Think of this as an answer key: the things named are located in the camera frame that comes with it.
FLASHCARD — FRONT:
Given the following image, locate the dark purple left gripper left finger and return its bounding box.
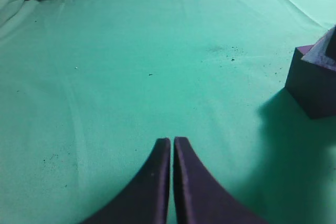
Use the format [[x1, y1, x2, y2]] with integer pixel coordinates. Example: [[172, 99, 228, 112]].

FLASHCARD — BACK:
[[83, 138, 171, 224]]

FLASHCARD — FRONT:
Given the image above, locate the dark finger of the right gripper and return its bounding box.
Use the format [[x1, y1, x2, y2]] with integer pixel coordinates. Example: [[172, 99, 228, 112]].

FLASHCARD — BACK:
[[325, 28, 336, 59]]

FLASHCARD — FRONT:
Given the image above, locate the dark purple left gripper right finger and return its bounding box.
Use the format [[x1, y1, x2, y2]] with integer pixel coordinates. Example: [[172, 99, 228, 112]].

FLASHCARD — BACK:
[[173, 137, 267, 223]]

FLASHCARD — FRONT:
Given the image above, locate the white purple marbled square pyramid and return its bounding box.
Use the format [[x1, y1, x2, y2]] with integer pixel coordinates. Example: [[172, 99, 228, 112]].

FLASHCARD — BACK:
[[301, 26, 335, 71]]

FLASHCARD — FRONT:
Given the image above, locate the dark purple cube block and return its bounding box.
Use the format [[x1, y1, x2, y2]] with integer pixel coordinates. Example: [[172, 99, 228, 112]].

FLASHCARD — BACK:
[[285, 45, 335, 119]]

